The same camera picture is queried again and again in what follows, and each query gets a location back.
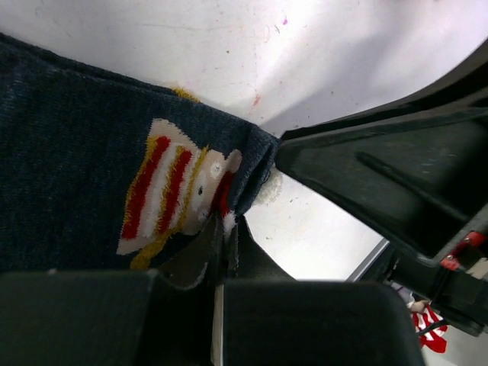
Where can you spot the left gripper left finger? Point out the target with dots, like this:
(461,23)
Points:
(130,317)

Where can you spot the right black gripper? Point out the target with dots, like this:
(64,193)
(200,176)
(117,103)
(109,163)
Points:
(417,182)

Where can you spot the navy patterned sock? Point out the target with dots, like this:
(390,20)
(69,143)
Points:
(74,137)

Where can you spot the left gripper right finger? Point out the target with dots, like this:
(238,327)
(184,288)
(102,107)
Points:
(271,319)

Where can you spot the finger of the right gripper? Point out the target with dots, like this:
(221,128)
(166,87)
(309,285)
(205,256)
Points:
(464,86)

